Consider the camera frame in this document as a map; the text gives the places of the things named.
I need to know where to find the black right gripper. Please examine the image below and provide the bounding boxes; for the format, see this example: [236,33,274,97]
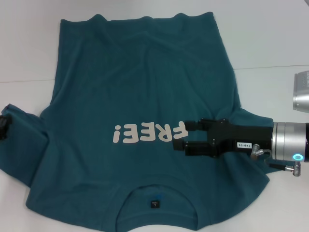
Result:
[172,118,274,159]

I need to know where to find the teal T-shirt with FREE print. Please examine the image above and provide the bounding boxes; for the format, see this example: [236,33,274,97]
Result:
[0,13,275,232]

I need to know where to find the right gripper cable with plugs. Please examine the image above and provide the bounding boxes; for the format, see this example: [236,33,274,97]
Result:
[251,144,302,177]

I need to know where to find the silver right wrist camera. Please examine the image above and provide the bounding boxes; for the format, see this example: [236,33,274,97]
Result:
[292,71,309,112]

